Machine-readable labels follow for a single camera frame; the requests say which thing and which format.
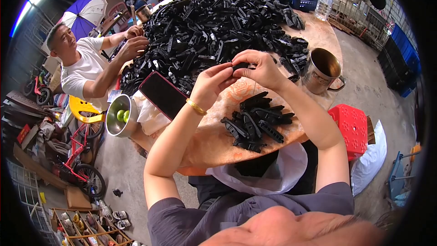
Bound stack of blue crates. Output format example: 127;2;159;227
389;24;422;98

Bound red bicycle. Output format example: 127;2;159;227
51;120;107;199

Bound yellow plastic chair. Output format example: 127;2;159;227
68;95;107;124

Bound wire mesh fence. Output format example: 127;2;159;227
326;0;398;52

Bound small red balance bike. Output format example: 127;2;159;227
22;70;52;107

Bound white sack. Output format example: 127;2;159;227
351;120;388;197

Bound heap of junk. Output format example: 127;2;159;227
2;90;73;166

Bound phone with red case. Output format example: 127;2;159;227
138;71;189;121

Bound red plastic stool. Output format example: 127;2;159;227
328;104;369;162

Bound small steel mug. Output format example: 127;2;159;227
135;4;154;24

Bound blue hand trolley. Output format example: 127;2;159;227
387;150;422;201

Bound clear water bottle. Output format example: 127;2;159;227
314;0;335;22

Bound cardboard piece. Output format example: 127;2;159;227
64;186;92;210

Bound gold bracelet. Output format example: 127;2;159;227
186;98;208;116

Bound person's left hand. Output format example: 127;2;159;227
187;62;240;111

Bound blue and white umbrella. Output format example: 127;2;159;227
56;0;109;41

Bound large white plastic bag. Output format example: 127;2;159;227
206;142;309;196

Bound small pile of assembled clips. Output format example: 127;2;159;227
220;91;295;154

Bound person's right hand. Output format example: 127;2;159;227
231;49;291;92

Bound steel bowl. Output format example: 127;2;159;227
105;94;139;139

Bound crumpled white plastic bag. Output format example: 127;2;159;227
132;90;171;136

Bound large steel mug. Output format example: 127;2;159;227
302;48;347;95

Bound stack of black crates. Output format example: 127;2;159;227
377;36;416;92

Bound person's body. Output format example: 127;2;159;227
143;135;407;246

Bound large heap of black clips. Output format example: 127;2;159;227
119;0;310;97

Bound black gloves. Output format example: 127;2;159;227
273;0;306;31

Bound wooden shoe rack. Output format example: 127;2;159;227
49;208;136;246

